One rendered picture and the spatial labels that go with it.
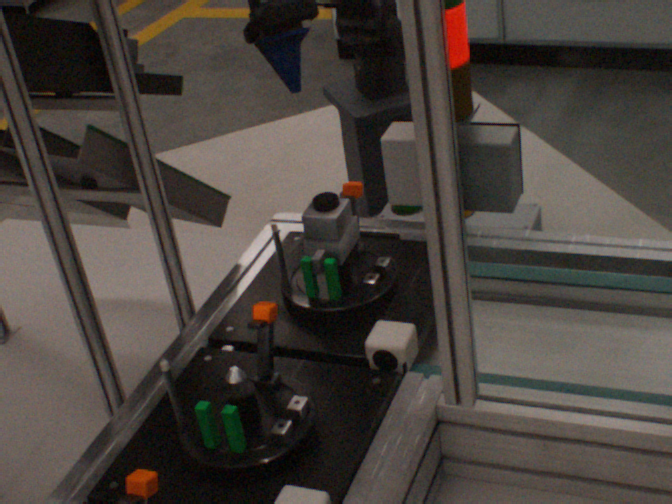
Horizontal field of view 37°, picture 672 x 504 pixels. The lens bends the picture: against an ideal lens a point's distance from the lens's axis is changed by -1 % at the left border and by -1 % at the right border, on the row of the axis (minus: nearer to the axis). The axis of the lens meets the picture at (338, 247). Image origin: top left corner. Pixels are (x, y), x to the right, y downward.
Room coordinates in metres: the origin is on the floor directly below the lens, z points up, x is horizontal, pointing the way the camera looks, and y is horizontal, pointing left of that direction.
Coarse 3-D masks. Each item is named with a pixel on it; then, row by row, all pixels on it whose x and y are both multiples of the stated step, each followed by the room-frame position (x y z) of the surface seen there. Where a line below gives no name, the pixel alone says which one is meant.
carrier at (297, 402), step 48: (192, 384) 0.86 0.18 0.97; (240, 384) 0.76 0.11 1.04; (288, 384) 0.81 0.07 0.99; (336, 384) 0.82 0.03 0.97; (384, 384) 0.81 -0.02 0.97; (144, 432) 0.79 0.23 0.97; (192, 432) 0.76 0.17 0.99; (240, 432) 0.72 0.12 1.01; (288, 432) 0.72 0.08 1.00; (336, 432) 0.75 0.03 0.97; (192, 480) 0.71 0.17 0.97; (240, 480) 0.70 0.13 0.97; (288, 480) 0.69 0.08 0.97; (336, 480) 0.68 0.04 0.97
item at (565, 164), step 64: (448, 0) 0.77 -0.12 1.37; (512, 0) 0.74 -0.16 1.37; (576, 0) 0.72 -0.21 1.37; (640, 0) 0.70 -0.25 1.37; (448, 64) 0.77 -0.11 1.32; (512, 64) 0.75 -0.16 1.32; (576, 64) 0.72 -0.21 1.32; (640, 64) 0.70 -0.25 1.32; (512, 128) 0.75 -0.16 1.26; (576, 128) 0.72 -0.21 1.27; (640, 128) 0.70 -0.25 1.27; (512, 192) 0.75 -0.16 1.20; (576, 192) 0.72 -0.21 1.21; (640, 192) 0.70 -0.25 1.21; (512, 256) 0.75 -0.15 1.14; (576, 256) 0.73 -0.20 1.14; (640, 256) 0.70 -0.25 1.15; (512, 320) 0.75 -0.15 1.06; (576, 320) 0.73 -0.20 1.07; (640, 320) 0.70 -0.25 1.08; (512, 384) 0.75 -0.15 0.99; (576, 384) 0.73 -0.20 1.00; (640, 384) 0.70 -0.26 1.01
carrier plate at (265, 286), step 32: (288, 256) 1.09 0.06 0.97; (416, 256) 1.04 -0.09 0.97; (256, 288) 1.03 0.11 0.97; (416, 288) 0.97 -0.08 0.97; (224, 320) 0.97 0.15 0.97; (288, 320) 0.95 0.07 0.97; (384, 320) 0.92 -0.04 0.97; (416, 320) 0.91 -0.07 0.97; (256, 352) 0.92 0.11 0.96; (288, 352) 0.90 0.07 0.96; (320, 352) 0.88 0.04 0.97; (352, 352) 0.87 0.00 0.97
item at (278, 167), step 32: (256, 128) 1.77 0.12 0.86; (288, 128) 1.74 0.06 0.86; (320, 128) 1.72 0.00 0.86; (160, 160) 1.69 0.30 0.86; (192, 160) 1.67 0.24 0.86; (224, 160) 1.65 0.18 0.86; (256, 160) 1.62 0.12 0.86; (288, 160) 1.60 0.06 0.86; (320, 160) 1.58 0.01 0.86; (224, 192) 1.52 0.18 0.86; (256, 192) 1.50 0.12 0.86; (288, 192) 1.48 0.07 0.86; (320, 192) 1.46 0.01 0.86; (192, 224) 1.43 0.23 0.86; (224, 224) 1.41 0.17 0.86; (256, 224) 1.39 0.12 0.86
